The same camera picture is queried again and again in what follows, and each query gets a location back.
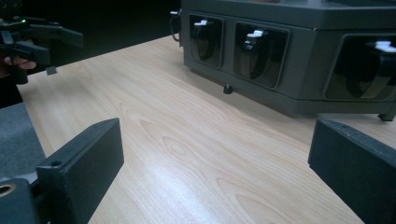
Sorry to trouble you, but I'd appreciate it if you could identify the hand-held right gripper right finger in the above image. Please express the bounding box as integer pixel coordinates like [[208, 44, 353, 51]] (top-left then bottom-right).
[[307, 119, 396, 224]]

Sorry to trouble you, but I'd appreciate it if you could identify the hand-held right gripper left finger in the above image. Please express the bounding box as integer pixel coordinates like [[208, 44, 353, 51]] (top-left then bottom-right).
[[35, 117, 125, 224]]

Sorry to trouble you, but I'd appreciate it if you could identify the black corner rack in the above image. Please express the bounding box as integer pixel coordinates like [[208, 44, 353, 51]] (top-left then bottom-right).
[[169, 0, 396, 122]]

